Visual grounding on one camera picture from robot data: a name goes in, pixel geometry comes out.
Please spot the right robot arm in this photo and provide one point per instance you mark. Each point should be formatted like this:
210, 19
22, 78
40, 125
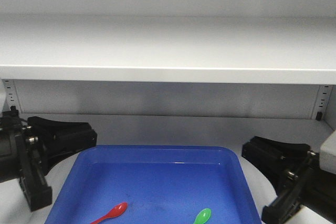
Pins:
325, 186

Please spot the red plastic spoon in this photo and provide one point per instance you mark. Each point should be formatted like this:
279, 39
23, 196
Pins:
116, 211

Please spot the grey cabinet shelf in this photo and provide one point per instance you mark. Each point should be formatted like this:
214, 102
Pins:
167, 49

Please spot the blue plastic tray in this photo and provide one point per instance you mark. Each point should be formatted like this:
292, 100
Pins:
160, 184

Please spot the right black shelf clip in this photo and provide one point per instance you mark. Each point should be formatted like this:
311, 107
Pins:
319, 116

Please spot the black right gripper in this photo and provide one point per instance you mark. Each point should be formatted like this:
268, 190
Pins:
291, 169

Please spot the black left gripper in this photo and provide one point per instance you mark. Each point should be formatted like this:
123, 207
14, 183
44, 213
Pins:
21, 159

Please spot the green plastic spoon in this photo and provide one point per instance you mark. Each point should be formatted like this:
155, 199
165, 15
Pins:
203, 216

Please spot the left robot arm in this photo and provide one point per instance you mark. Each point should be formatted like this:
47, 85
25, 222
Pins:
31, 148

